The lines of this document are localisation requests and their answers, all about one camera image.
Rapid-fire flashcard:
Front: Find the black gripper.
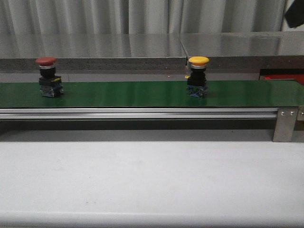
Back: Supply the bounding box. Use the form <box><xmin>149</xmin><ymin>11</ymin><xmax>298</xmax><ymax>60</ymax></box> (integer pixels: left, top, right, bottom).
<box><xmin>285</xmin><ymin>0</ymin><xmax>304</xmax><ymax>28</ymax></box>

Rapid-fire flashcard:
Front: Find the steel conveyor end plate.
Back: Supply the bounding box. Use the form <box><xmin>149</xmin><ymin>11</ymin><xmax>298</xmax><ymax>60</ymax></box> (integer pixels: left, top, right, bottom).
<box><xmin>294</xmin><ymin>106</ymin><xmax>304</xmax><ymax>131</ymax></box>

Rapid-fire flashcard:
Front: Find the grey pleated curtain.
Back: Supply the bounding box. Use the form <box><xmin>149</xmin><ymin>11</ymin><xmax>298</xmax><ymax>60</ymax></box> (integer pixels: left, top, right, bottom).
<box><xmin>0</xmin><ymin>0</ymin><xmax>286</xmax><ymax>35</ymax></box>

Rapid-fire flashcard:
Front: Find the green conveyor belt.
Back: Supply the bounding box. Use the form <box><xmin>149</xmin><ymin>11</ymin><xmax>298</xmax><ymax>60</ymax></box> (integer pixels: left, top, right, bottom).
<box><xmin>0</xmin><ymin>80</ymin><xmax>304</xmax><ymax>108</ymax></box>

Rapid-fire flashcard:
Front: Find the steel conveyor support bracket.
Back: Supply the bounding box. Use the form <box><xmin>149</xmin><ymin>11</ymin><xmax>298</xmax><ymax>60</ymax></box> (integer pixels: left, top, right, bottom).
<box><xmin>273</xmin><ymin>108</ymin><xmax>298</xmax><ymax>143</ymax></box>

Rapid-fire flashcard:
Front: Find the grey stone counter left slab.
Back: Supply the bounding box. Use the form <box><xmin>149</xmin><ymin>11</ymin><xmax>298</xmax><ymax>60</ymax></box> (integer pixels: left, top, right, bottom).
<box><xmin>0</xmin><ymin>34</ymin><xmax>187</xmax><ymax>73</ymax></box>

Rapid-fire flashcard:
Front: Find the aluminium conveyor side rail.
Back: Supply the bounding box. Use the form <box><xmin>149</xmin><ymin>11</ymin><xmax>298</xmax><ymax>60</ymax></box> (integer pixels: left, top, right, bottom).
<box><xmin>0</xmin><ymin>107</ymin><xmax>278</xmax><ymax>121</ymax></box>

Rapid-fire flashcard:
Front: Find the red plastic tray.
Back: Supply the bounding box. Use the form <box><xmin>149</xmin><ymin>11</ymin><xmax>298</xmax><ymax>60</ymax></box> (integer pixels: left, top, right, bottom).
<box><xmin>259</xmin><ymin>74</ymin><xmax>304</xmax><ymax>85</ymax></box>

